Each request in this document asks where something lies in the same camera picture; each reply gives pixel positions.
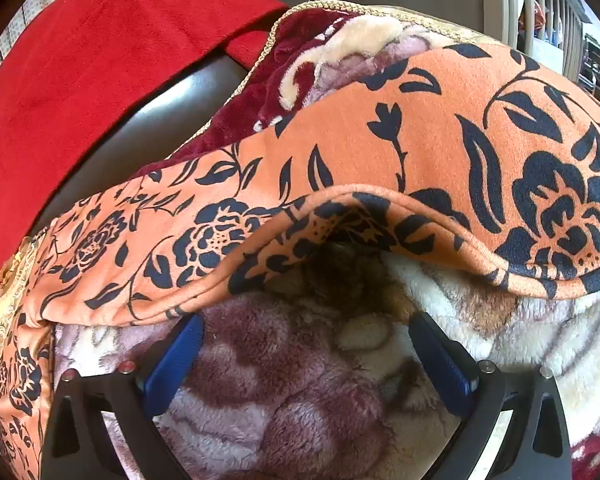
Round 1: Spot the dark brown leather sofa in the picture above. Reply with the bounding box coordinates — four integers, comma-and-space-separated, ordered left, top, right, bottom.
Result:
27, 0, 483, 241

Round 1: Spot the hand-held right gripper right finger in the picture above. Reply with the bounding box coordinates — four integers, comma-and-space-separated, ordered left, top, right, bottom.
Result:
407, 311, 573, 480

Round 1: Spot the red cloth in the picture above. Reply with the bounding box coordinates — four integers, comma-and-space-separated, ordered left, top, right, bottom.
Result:
0, 0, 288, 322

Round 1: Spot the white railing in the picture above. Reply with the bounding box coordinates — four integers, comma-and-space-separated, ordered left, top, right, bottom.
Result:
497, 0, 588, 81

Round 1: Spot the orange black floral garment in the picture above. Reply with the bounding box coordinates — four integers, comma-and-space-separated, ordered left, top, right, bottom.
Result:
0, 42, 600, 480

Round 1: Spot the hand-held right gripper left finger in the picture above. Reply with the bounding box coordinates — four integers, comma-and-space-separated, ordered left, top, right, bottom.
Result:
40, 312, 206, 480

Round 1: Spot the maroon cream floral plush blanket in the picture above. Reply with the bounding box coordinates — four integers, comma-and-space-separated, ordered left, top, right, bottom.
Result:
55, 2, 600, 480

